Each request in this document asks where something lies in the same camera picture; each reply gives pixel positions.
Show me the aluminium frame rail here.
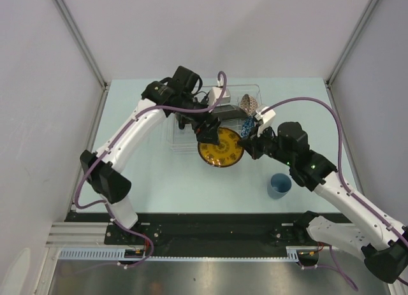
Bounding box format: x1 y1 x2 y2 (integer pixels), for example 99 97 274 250
45 221 396 250

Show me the brown patterned small bowl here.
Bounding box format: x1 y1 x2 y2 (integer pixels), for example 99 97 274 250
238 94 259 115

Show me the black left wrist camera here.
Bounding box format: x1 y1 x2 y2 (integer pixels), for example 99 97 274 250
172 66 203 92

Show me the light blue cup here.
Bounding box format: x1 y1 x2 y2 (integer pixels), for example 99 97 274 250
267 173 292 199

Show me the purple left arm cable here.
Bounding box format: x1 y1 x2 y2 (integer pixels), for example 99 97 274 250
72 71 228 270

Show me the clear wire dish rack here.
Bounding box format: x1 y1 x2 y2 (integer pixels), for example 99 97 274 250
167 84 262 154

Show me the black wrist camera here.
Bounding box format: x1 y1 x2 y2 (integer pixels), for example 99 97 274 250
278 122 310 153
172 66 203 92

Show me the black gold saucer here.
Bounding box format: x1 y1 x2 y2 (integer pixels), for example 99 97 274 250
198 127 245 168

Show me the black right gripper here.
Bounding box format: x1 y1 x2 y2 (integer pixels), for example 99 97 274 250
237 121 293 166

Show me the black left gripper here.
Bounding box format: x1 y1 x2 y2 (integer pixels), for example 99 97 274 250
177 94 221 145

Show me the red black mug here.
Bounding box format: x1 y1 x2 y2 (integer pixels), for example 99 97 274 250
175 112 194 130

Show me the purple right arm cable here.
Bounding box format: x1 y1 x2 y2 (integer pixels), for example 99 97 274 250
254 97 408 291

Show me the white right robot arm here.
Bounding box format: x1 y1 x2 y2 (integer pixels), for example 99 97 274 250
238 122 407 284

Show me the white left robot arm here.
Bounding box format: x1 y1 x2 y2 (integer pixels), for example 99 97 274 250
74 78 226 244

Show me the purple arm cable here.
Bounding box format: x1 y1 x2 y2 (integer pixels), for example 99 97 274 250
72 71 228 270
254 97 408 291

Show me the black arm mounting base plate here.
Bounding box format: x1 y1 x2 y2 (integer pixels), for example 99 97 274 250
104 223 332 247

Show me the white slotted cable duct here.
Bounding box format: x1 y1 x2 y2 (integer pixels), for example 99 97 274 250
58 248 299 263

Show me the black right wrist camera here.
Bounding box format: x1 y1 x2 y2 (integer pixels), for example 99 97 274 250
278 122 310 153

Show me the black floral square plate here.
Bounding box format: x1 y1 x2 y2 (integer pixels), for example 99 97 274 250
212 104 247 122

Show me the blue patterned bowl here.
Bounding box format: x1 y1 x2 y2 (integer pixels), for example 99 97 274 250
240 117 255 138

